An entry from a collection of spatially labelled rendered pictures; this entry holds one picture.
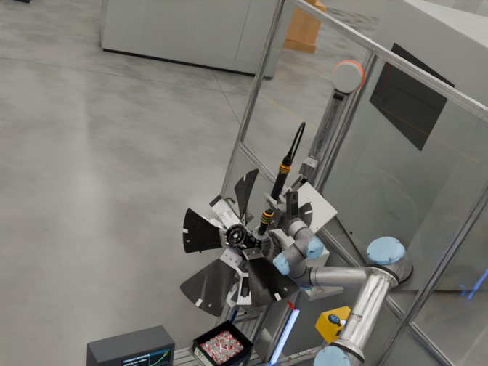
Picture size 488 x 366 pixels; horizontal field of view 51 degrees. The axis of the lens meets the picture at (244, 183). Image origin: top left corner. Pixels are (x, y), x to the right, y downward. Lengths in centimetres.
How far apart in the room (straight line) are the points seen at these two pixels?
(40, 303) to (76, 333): 33
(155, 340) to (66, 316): 176
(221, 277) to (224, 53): 570
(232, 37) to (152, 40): 116
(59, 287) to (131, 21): 457
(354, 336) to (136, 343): 69
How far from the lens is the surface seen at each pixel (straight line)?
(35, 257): 385
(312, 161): 272
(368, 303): 171
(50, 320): 345
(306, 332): 328
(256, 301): 217
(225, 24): 761
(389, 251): 175
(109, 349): 173
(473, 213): 235
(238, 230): 232
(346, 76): 260
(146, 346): 174
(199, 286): 235
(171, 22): 746
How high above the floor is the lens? 259
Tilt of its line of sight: 30 degrees down
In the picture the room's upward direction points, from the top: 18 degrees clockwise
